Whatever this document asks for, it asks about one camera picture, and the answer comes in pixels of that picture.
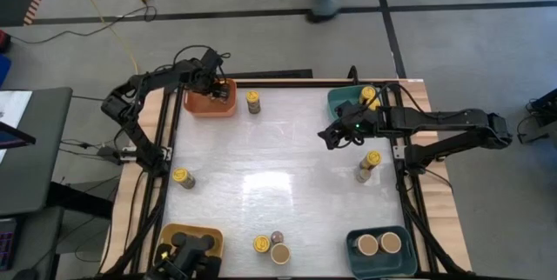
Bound white paper sheet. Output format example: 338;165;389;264
0;90;34;163

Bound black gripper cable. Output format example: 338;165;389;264
172;43;232;82
372;82;439;118

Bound yellow plastic bin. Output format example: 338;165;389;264
156;222;225;260

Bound tan-lid large spice jar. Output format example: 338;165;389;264
377;230;403;255
271;243;292;266
352;233;379;257

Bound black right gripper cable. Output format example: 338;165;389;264
372;82;439;118

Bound light teal plastic bin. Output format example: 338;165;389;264
325;84;385;120

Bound blue object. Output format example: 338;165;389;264
0;53;12;88

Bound orange plastic bin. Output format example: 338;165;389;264
182;78;238;119

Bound black metal table frame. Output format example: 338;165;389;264
97;77;473;280

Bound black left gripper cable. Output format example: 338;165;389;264
172;43;232;82

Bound black flat bar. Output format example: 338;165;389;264
225;69;314;80

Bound long black cable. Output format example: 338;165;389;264
8;4;158;46

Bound thin yellow cable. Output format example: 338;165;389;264
64;0;140;77

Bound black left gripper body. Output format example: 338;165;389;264
187;47;227;92

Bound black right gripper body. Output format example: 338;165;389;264
333;99;393;142

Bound dark teal plastic bin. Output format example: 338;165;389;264
346;226;418;280

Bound dark laptop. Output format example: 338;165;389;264
0;121;37;150

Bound gray side desk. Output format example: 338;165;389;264
0;87;74;217

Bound black equipment with cables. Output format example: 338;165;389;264
516;88;557;145

